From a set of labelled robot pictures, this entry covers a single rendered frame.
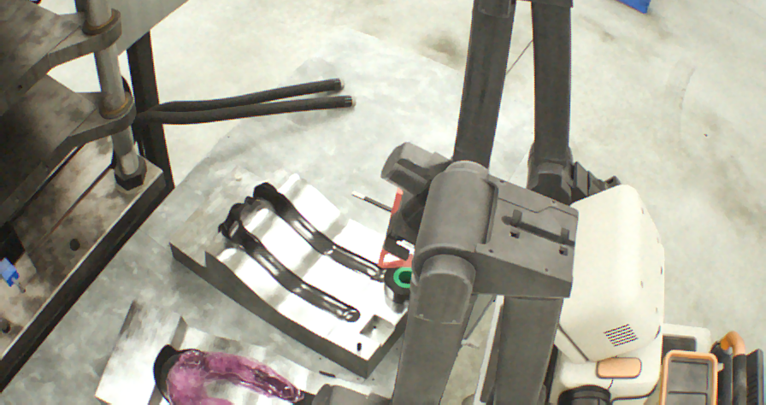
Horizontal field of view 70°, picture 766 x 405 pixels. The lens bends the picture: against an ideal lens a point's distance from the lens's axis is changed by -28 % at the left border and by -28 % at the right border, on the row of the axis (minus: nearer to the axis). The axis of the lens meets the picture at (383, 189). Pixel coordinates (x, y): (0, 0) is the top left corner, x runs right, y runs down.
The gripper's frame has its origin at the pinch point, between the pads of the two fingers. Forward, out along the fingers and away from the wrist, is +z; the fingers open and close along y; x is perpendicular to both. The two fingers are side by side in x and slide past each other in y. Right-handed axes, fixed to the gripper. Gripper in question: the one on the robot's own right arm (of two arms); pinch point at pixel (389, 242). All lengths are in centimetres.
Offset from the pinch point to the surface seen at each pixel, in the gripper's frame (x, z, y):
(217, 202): -28.1, 29.6, -10.6
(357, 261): 0.0, 13.0, -2.8
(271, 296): -12.4, 18.3, 10.2
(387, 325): 8.0, 10.1, 9.6
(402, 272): 6.1, 5.5, 0.5
